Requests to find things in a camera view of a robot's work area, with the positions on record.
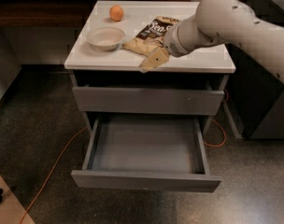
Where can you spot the brown and cream chip bag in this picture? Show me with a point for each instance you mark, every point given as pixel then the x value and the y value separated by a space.
pixel 151 37

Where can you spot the grey drawer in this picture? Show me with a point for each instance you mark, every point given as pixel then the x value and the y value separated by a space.
pixel 148 100
pixel 146 152

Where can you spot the grey top drawer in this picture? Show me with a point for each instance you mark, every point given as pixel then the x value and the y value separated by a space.
pixel 148 100

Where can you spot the white paper bowl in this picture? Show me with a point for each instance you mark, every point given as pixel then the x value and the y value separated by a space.
pixel 106 38

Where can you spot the grey drawer cabinet white top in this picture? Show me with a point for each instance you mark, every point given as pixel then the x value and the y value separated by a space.
pixel 204 69

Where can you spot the dark wooden shelf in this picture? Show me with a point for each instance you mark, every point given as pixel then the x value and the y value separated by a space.
pixel 49 13

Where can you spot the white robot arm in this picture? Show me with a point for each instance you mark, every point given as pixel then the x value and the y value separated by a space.
pixel 220 22

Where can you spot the dark cabinet on right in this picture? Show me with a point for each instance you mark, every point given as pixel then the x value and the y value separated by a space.
pixel 256 98

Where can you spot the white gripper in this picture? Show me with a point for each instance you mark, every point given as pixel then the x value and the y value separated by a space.
pixel 172 45

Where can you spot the orange fruit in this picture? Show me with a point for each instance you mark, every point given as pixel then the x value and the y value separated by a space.
pixel 116 13

